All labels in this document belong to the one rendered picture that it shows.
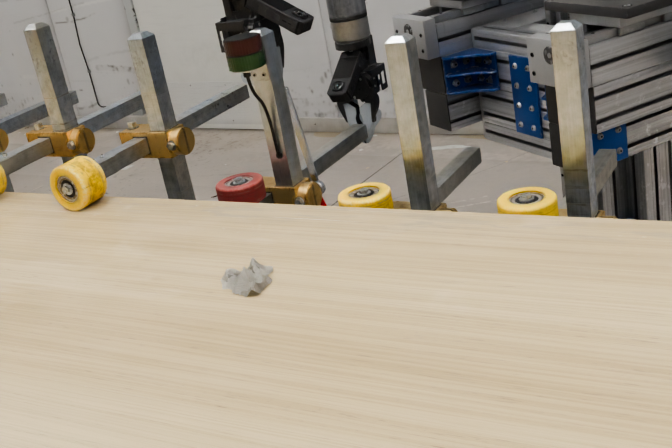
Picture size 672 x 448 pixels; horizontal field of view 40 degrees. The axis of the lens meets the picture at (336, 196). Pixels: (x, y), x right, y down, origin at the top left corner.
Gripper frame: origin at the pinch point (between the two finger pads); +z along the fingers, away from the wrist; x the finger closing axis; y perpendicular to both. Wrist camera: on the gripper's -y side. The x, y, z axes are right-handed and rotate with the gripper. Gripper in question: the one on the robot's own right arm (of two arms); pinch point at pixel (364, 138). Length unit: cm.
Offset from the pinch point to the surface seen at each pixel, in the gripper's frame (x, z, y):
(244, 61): -5.6, -27.7, -41.2
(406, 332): -48, -7, -80
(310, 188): -8.5, -3.7, -34.6
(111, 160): 23, -13, -46
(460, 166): -26.5, 0.4, -13.3
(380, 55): 121, 42, 234
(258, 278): -24, -8, -73
